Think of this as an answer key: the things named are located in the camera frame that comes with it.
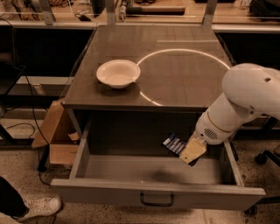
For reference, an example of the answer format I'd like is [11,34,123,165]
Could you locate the grey open top drawer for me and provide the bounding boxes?
[52,113,265,211]

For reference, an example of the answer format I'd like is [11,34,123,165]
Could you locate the background workbench with clutter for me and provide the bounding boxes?
[0,0,280,29]

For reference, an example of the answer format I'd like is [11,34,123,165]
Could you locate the white ceramic bowl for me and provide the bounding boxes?
[96,59,141,88]

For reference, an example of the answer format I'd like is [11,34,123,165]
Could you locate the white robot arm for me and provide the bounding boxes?
[179,63,280,165]

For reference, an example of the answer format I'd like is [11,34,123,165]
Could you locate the black trouser leg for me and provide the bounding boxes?
[0,177,29,217]

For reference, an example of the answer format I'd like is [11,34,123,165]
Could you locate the brown cardboard box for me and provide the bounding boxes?
[31,100,80,166]

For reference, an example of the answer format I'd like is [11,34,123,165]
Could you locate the black drawer handle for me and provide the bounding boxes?
[140,192,175,207]

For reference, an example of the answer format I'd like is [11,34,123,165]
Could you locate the white sneaker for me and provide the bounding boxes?
[12,196,62,222]

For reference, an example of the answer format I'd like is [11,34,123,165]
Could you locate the grey cabinet with glossy top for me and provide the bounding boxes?
[63,24,232,135]

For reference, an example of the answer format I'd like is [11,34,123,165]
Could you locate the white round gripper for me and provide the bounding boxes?
[179,111,233,165]

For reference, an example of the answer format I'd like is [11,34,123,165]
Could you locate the black floor cable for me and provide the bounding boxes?
[0,65,52,186]

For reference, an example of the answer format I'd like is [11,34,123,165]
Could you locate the blue rxbar wrapper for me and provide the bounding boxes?
[162,133,199,166]

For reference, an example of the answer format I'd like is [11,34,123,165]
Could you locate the black office chair base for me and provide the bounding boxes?
[244,146,280,216]

